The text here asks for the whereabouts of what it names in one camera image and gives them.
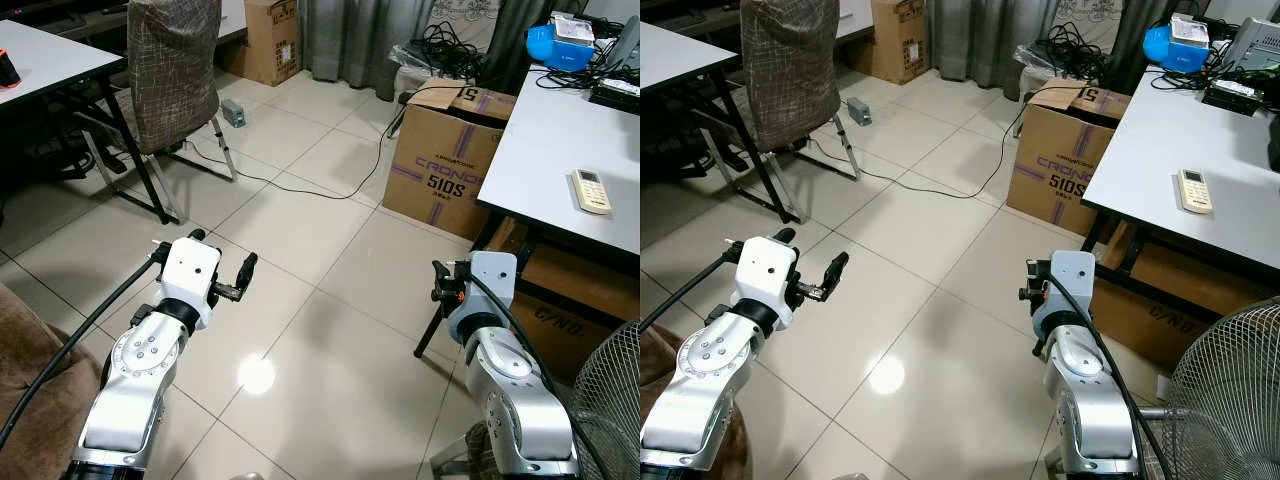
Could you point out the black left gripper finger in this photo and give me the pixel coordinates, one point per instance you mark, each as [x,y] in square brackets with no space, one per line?
[836,270]
[197,236]
[786,236]
[246,270]

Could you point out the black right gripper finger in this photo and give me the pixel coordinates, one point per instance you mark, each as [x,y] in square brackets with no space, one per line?
[1040,335]
[431,328]

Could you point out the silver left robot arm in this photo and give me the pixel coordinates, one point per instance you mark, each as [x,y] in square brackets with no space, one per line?
[700,375]
[135,375]

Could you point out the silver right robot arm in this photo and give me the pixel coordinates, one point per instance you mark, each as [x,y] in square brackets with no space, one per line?
[1080,385]
[510,385]

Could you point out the purple printed cardboard box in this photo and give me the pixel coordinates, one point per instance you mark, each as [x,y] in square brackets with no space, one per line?
[440,160]
[1060,160]

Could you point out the grey power adapter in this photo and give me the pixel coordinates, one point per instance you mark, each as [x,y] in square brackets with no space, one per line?
[234,112]
[859,111]

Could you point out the long brown cardboard box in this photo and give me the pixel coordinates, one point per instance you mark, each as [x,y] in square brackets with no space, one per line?
[585,290]
[1170,300]

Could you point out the chair with checked brown cover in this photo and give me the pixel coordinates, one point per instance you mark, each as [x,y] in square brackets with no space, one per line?
[172,70]
[790,65]

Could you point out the cream remote control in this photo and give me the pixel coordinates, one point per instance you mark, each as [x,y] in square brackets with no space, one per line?
[591,192]
[1195,192]

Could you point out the plain brown cardboard box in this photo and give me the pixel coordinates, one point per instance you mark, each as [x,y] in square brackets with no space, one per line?
[265,40]
[895,40]

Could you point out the white table black legs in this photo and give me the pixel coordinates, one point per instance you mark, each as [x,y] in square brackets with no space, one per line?
[675,55]
[50,65]

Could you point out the flat black device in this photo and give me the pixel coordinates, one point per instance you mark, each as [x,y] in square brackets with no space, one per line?
[1228,97]
[612,95]

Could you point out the black and orange object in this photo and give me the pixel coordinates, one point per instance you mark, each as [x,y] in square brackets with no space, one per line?
[8,70]

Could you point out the dark grey curtain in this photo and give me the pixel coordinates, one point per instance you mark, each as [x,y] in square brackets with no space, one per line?
[520,40]
[1140,40]

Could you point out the blue plastic case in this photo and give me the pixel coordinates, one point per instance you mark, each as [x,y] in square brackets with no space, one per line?
[1165,48]
[550,48]

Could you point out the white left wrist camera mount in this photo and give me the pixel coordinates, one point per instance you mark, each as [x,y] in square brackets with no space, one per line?
[765,268]
[190,268]

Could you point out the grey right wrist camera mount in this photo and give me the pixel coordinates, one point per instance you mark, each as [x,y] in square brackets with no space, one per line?
[487,290]
[1068,285]

